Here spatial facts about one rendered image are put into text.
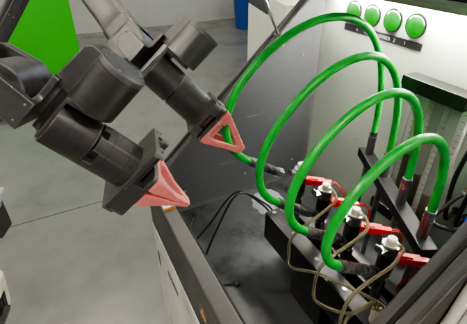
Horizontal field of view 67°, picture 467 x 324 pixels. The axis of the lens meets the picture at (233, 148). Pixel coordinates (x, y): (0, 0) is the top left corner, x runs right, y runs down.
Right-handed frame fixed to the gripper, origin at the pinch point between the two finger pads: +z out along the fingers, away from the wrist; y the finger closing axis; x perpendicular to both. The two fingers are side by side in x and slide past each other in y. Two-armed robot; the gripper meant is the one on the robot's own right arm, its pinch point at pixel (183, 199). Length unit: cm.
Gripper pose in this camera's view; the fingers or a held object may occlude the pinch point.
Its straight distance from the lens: 50.0
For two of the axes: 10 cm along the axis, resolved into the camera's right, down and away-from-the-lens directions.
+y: 7.0, -6.7, -2.3
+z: 6.8, 5.3, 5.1
